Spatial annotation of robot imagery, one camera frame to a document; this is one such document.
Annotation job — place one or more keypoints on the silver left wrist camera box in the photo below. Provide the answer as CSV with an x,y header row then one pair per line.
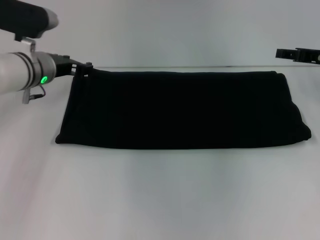
x,y
25,17

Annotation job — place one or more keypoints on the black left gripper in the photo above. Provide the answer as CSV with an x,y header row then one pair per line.
x,y
62,66

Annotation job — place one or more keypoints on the black shirt with FREE print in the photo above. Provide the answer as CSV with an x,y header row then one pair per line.
x,y
185,110

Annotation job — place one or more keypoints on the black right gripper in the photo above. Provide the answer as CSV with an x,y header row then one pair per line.
x,y
308,55

